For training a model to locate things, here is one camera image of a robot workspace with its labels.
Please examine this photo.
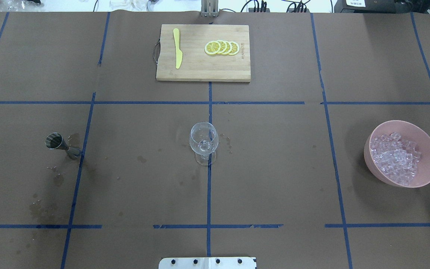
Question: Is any steel cocktail jigger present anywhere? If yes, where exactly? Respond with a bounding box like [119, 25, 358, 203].
[44, 133, 82, 160]

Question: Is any clear wine glass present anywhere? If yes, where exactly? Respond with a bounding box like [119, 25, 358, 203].
[189, 121, 219, 166]

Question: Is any pink bowl of ice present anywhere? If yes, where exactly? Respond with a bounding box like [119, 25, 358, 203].
[364, 120, 430, 188]

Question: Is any wooden cutting board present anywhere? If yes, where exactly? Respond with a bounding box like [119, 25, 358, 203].
[156, 24, 252, 83]

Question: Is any yellow plastic knife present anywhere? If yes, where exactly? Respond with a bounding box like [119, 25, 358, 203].
[173, 28, 184, 69]

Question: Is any lemon slice nearest knife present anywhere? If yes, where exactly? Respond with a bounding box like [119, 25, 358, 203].
[204, 41, 222, 55]

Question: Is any white crumpled cloth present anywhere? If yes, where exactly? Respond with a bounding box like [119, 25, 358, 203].
[109, 0, 150, 12]

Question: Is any black computer box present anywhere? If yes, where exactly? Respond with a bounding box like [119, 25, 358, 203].
[332, 0, 430, 14]

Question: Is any aluminium frame post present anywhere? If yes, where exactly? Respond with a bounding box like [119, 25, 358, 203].
[201, 0, 219, 18]

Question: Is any white camera pedestal column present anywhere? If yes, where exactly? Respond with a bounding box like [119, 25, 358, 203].
[158, 257, 257, 269]

